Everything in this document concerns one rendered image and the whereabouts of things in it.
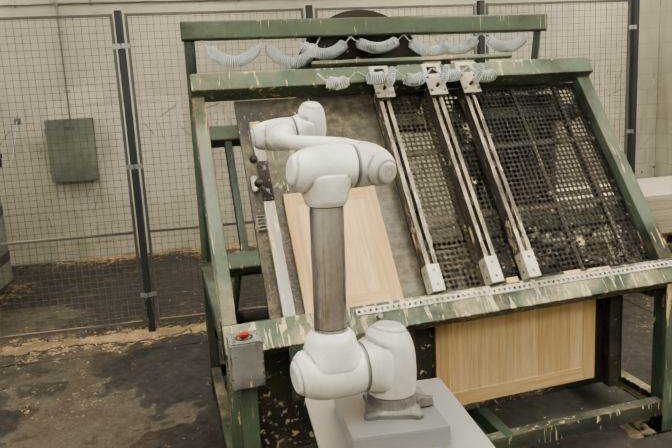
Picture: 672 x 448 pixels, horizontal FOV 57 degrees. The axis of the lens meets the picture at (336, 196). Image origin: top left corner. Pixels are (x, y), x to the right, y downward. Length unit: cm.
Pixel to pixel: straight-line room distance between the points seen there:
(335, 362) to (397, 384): 22
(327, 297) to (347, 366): 21
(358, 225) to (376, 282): 28
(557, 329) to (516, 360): 27
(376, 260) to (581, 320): 121
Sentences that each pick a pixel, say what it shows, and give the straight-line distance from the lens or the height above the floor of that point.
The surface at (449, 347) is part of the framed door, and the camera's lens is 308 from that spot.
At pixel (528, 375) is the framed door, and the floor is 33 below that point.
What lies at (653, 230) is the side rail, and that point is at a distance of 346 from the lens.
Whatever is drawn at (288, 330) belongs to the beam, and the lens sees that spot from 253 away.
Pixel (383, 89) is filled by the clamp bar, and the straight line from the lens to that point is 311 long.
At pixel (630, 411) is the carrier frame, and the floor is 16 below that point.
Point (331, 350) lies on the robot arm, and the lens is 183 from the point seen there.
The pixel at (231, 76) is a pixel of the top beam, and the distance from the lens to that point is 301.
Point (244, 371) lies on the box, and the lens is 231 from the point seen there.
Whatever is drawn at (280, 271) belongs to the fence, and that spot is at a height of 106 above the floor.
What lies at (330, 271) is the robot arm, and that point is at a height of 129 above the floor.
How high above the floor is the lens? 180
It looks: 10 degrees down
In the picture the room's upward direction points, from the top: 3 degrees counter-clockwise
